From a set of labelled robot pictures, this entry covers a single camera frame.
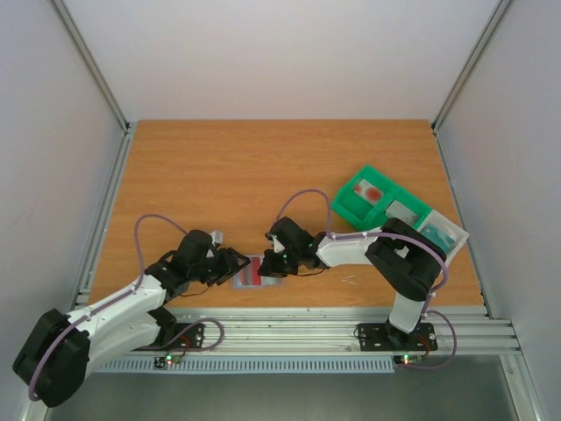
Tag green bin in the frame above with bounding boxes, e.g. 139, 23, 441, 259
384, 187, 432, 229
331, 165, 397, 231

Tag aluminium corner post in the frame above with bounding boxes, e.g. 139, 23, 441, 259
50, 0, 132, 135
430, 0, 514, 132

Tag right controller board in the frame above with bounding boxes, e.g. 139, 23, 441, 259
394, 353, 426, 366

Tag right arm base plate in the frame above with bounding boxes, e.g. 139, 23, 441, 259
353, 323, 438, 352

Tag aluminium corner post right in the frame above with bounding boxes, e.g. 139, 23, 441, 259
430, 0, 514, 132

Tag left controller board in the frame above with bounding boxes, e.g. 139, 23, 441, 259
153, 354, 182, 369

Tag controller board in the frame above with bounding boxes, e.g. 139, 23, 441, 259
153, 354, 182, 369
394, 353, 426, 366

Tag red grey card in holder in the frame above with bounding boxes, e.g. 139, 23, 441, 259
233, 255, 274, 289

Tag green bin far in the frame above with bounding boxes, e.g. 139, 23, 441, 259
331, 165, 397, 231

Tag green bin middle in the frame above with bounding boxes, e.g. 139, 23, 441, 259
384, 187, 432, 229

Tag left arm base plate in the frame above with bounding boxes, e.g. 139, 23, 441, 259
136, 323, 205, 351

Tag aluminium corner post left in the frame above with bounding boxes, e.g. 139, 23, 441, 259
50, 0, 132, 135

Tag grey slotted cable duct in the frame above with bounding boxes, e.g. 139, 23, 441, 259
98, 355, 394, 375

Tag white translucent bin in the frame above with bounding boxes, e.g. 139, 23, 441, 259
416, 210, 469, 267

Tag teal cards stack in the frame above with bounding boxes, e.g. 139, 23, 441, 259
421, 224, 457, 254

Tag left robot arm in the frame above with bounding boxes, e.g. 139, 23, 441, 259
12, 230, 251, 408

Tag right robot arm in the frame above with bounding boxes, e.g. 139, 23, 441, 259
258, 217, 449, 350

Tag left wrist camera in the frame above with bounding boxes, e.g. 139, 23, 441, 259
210, 230, 224, 246

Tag red white cards stack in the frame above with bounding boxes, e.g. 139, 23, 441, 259
354, 180, 384, 205

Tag aluminium table edge rail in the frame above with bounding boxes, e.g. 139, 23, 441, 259
171, 306, 522, 356

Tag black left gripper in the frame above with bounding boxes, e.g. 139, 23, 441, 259
190, 248, 251, 287

